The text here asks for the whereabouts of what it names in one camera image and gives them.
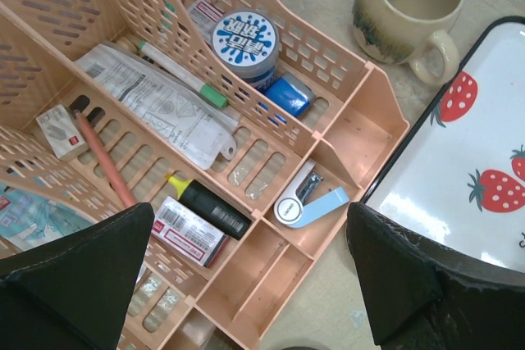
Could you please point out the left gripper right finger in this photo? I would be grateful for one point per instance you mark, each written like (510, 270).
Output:
(420, 294)

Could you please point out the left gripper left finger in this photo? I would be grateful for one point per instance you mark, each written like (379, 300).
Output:
(73, 293)

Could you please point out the light blue printed packet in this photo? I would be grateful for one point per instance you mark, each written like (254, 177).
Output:
(28, 220)

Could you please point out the salmon pink pencil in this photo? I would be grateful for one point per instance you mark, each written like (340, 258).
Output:
(114, 176)

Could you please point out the white strawberry tray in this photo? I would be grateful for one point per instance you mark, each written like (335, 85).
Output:
(458, 177)

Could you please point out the white red label box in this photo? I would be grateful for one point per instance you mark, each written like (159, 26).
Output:
(178, 227)

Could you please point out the brown wooden coaster left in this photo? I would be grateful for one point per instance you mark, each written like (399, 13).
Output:
(302, 347)

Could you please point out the yellow highlighter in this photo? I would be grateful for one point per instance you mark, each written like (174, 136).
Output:
(205, 203)

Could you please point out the small white eraser box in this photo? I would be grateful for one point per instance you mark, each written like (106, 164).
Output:
(61, 132)

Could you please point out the white instruction packet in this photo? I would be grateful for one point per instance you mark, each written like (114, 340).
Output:
(177, 114)

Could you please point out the green tipped white marker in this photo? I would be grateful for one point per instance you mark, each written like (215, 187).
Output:
(187, 77)

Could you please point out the pink desk organizer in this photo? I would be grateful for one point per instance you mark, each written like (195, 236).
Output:
(252, 279)

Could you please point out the blue eraser block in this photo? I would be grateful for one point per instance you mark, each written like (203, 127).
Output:
(292, 95)

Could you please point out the beige ceramic mug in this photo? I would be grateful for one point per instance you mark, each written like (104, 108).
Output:
(413, 32)

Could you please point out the round blue white tin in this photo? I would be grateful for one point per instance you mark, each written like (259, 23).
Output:
(247, 42)

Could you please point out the red white staples box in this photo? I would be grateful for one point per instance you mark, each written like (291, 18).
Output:
(204, 15)

